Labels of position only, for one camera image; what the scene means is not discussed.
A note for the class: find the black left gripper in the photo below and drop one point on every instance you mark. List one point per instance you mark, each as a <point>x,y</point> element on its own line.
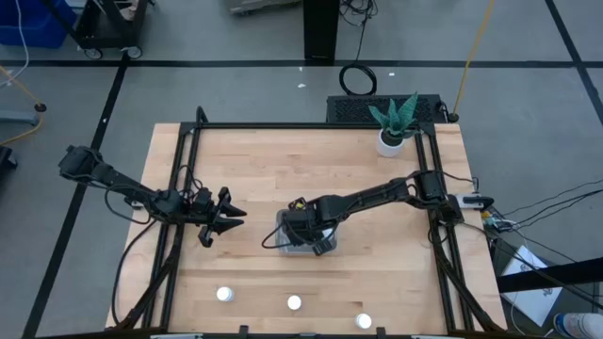
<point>202,207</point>

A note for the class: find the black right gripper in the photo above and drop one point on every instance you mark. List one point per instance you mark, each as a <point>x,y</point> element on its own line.
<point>306,223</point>

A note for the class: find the light grey plastic basket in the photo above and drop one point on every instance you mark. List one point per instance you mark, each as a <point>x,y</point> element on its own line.
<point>301,250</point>

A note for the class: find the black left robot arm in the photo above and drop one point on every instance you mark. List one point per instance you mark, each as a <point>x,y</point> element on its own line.
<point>118,181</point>

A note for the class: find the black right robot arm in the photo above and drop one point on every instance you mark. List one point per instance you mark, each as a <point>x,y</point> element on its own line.
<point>372,193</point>

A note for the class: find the white round plant pot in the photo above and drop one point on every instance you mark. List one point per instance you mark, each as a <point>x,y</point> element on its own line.
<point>388,150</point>

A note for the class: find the black computer case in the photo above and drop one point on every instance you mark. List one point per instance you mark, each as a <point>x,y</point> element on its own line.
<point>348,109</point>

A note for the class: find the green snake plant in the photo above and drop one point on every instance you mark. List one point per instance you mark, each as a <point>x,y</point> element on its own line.
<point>396,120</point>

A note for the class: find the small electronics boards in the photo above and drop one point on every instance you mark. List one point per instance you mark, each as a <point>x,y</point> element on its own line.
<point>494,221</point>

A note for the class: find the black wheeled cart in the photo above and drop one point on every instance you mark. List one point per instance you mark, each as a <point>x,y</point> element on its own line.
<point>89,33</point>

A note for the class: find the grey floor stand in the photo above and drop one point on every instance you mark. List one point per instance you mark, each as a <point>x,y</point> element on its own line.
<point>19,117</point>

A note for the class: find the white paper sheet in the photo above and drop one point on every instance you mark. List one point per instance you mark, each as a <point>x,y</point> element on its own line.
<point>532,299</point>

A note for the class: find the long yellow pole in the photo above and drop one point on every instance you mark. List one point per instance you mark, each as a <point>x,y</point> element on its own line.
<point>477,47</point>

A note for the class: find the black flat bar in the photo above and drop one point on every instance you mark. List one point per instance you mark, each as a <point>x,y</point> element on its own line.
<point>556,274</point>

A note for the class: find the blue plastic bin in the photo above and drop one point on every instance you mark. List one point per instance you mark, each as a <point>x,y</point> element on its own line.
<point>28,23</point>

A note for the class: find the white and blue container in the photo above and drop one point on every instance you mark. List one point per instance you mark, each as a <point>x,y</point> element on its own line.
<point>579,325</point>

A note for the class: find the black metal table frame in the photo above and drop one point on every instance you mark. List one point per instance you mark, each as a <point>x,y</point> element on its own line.
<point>306,125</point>

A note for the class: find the black device on bracket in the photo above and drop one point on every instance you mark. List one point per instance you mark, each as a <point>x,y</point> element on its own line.
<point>478,201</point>

